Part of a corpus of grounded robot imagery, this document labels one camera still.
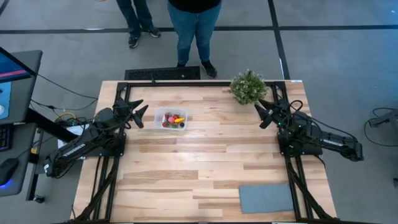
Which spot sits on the green potted artificial plant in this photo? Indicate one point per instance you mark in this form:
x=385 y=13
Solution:
x=248 y=88

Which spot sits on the computer monitor blue screen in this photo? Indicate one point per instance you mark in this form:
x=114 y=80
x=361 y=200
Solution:
x=12 y=70

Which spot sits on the black computer mouse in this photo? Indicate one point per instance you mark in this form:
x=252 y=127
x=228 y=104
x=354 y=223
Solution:
x=7 y=171

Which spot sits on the grey cloth mat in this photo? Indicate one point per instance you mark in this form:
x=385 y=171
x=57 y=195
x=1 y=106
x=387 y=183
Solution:
x=265 y=199

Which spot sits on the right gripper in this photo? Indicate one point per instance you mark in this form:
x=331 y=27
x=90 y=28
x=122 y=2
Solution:
x=284 y=112

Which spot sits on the grey side desk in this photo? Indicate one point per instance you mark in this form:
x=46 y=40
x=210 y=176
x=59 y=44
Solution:
x=26 y=93

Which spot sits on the person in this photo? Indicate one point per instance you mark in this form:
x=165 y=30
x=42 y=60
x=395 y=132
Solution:
x=133 y=15
x=196 y=31

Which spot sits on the small light blue display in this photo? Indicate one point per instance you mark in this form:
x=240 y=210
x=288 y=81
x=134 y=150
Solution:
x=4 y=99

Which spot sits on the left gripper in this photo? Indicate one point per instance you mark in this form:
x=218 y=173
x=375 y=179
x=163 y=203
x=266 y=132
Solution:
x=122 y=112

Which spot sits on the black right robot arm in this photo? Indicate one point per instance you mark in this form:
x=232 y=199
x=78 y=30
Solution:
x=335 y=143

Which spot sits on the black keyboard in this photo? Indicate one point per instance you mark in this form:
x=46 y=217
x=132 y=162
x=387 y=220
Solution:
x=5 y=138

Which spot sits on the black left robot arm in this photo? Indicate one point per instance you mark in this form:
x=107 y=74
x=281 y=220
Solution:
x=74 y=149

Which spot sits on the white box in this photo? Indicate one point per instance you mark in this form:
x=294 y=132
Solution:
x=62 y=143

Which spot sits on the clear plastic tupperware container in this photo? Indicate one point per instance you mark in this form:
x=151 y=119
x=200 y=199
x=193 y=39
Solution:
x=159 y=113

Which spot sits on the yellow toy pepper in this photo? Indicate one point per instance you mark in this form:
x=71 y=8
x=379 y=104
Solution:
x=179 y=120

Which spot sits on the black floor grate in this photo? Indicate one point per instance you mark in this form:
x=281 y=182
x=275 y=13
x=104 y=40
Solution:
x=149 y=74

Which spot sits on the grey floor device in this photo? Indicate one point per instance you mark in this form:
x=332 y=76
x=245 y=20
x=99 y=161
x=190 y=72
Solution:
x=384 y=119

